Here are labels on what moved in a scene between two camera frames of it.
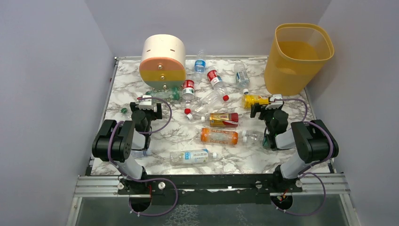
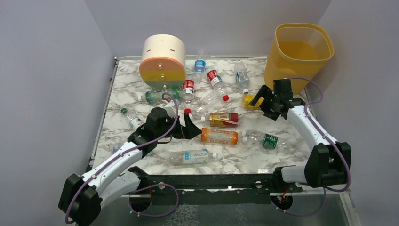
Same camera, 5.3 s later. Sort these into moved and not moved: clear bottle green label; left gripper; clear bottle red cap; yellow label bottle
Moved: left gripper
Not moved: clear bottle green label; clear bottle red cap; yellow label bottle
